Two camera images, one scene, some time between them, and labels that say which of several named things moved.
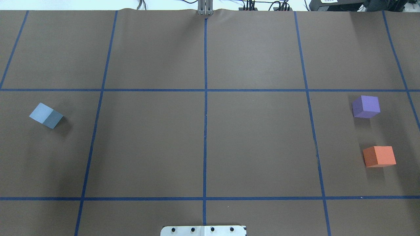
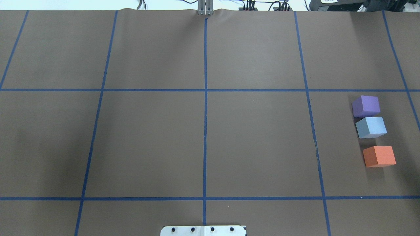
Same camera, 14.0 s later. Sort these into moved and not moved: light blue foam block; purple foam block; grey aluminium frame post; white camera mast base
Moved: light blue foam block
Not moved: white camera mast base; purple foam block; grey aluminium frame post
